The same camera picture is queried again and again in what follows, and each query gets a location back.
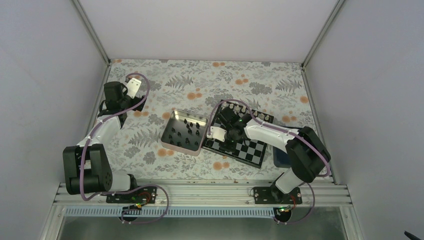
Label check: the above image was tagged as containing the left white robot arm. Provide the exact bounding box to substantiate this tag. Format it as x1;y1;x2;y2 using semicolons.
62;78;146;203

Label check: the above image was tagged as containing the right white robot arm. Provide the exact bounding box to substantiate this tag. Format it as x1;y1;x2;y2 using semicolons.
208;107;331;204

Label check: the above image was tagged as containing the black white chessboard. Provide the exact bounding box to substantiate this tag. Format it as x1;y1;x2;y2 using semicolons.
202;101;267;169

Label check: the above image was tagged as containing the blue plastic box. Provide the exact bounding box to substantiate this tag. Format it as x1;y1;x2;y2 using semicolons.
272;146;291;169

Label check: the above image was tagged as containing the floral table mat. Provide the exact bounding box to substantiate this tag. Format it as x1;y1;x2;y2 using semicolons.
106;59;316;181

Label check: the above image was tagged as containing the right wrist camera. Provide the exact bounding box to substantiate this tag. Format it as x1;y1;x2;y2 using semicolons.
206;126;227;142

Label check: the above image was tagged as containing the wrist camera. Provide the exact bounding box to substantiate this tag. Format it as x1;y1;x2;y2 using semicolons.
206;126;227;142
125;78;142;99

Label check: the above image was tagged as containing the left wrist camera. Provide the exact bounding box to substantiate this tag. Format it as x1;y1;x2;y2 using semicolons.
125;78;142;99

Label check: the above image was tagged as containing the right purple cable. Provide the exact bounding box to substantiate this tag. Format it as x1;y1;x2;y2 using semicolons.
207;99;332;226

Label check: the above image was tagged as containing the purple cable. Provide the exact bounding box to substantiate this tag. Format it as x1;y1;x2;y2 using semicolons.
207;99;332;226
79;72;170;225

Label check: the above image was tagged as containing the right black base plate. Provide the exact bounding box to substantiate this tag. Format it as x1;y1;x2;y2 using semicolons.
250;186;303;205

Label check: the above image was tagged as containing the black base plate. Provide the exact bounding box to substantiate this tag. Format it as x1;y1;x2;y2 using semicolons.
106;186;157;205
250;186;303;205

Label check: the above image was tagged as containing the left aluminium frame post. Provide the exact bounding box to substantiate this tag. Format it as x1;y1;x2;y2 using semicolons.
71;0;111;65

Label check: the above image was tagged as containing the aluminium frame post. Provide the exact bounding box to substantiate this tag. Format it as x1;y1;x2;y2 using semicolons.
71;0;111;65
301;0;346;70

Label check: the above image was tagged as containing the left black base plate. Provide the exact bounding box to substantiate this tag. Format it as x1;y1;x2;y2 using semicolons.
106;186;157;205

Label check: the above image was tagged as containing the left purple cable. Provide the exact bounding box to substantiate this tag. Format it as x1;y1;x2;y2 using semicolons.
79;72;170;225

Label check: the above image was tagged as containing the aluminium front rail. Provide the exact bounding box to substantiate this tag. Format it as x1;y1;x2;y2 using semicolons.
52;182;353;208

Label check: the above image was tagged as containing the right aluminium frame post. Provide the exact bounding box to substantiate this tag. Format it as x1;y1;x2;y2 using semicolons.
301;0;346;70

